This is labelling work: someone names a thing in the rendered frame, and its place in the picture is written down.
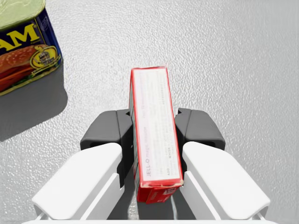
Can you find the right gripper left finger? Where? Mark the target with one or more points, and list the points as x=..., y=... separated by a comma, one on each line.
x=84, y=177

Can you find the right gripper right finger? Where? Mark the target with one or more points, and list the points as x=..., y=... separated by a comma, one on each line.
x=219, y=177

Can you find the red and white carton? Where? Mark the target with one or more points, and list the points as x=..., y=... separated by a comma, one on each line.
x=155, y=130

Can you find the green and blue rectangular can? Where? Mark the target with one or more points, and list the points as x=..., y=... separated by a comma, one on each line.
x=24, y=46

